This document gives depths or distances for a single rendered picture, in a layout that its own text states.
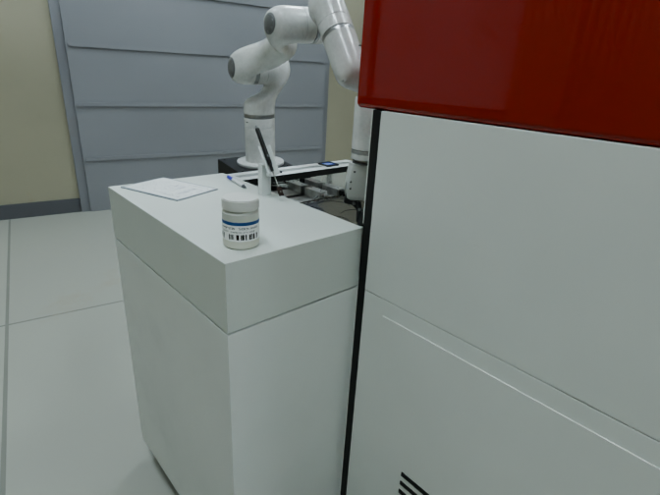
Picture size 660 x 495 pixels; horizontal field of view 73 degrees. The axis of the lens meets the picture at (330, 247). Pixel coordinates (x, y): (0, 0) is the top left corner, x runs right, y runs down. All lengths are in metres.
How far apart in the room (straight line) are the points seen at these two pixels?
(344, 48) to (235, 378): 0.83
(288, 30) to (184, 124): 3.17
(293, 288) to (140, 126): 3.62
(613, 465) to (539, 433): 0.11
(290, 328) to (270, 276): 0.15
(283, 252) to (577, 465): 0.62
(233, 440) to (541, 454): 0.60
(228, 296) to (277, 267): 0.11
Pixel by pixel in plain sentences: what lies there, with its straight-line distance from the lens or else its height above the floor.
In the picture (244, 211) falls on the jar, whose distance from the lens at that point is 0.83.
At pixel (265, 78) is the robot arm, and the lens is 1.78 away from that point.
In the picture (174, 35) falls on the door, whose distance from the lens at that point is 4.46.
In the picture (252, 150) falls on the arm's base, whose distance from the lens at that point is 1.82.
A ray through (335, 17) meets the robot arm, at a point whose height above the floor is 1.41.
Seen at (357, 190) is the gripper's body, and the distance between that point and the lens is 1.17.
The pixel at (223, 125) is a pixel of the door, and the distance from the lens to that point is 4.62.
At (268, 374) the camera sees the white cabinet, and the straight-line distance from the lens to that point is 0.99.
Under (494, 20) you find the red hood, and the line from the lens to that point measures 0.81.
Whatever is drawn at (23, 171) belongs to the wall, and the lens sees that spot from 4.45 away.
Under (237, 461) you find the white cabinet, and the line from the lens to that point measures 1.09.
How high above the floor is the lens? 1.29
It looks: 22 degrees down
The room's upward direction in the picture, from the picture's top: 3 degrees clockwise
